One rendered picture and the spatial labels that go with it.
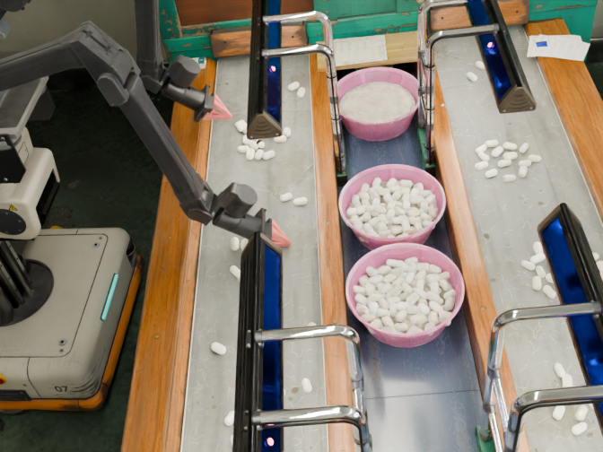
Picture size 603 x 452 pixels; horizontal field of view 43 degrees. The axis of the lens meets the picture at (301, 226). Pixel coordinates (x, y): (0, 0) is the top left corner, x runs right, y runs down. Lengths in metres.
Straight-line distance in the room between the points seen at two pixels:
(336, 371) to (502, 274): 0.46
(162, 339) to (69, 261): 1.00
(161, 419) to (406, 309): 0.58
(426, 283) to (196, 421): 0.61
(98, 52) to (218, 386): 0.73
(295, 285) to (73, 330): 0.92
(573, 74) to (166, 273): 1.28
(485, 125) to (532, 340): 0.72
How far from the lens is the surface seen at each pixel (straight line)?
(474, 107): 2.26
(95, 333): 2.50
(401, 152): 2.21
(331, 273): 1.80
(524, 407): 1.21
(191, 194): 1.75
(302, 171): 2.09
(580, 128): 2.18
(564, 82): 2.33
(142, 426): 1.65
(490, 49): 1.89
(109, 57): 1.59
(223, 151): 2.20
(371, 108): 2.27
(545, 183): 2.04
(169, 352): 1.74
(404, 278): 1.82
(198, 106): 2.14
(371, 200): 2.00
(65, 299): 2.60
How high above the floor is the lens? 2.14
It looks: 46 degrees down
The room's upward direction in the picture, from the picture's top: 10 degrees counter-clockwise
